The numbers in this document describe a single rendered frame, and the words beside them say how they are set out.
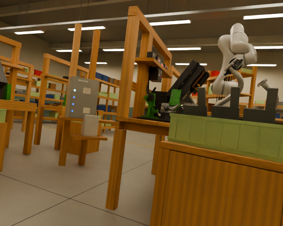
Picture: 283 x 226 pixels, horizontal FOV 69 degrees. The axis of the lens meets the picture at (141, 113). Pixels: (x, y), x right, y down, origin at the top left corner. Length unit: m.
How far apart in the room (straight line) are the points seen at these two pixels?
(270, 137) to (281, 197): 0.26
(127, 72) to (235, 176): 1.32
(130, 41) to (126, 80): 0.36
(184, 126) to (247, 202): 0.48
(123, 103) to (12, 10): 8.87
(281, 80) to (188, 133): 10.69
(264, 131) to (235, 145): 0.15
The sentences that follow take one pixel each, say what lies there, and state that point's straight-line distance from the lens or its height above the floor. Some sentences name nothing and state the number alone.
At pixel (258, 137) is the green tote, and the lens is 1.13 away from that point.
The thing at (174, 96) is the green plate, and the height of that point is 1.18.
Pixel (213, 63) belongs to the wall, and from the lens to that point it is 11.83.
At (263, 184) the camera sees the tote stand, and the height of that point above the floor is 0.68.
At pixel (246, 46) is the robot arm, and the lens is 1.58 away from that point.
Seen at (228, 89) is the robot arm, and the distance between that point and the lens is 1.85.
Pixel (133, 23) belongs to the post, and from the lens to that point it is 2.12.
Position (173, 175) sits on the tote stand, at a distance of 1.20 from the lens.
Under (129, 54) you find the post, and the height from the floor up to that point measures 1.48.
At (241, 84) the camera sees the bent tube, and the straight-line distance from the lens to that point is 1.28.
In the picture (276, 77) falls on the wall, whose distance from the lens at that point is 11.77.
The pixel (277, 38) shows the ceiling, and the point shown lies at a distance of 10.03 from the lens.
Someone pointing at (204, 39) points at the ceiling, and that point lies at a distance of 10.05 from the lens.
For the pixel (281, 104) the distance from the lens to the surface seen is 11.05.
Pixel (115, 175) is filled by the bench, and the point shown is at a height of 0.33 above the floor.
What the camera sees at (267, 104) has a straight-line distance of 1.23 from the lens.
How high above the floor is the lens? 0.94
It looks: level
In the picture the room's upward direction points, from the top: 7 degrees clockwise
